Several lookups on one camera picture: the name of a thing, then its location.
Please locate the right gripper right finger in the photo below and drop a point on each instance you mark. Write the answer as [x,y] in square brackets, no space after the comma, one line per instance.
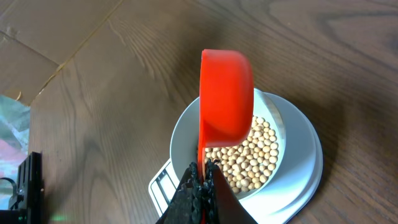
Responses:
[221,204]

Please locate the cardboard sheet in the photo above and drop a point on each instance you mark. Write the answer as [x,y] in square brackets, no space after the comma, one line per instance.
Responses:
[54,29]

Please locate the red measuring scoop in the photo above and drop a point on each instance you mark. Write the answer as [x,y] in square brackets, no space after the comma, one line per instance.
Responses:
[226,103]

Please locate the soybeans in bowl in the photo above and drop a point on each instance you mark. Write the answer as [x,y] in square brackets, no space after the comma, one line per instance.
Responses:
[249,165]

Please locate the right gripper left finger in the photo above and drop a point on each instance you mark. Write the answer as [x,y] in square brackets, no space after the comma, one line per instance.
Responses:
[186,204]

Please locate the pale blue-grey bowl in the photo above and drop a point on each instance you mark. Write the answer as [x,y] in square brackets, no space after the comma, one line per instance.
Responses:
[184,141]

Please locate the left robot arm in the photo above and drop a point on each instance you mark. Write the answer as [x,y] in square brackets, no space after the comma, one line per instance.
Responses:
[25,203]

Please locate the white digital kitchen scale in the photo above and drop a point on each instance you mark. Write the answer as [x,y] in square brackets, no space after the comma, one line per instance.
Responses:
[299,177]

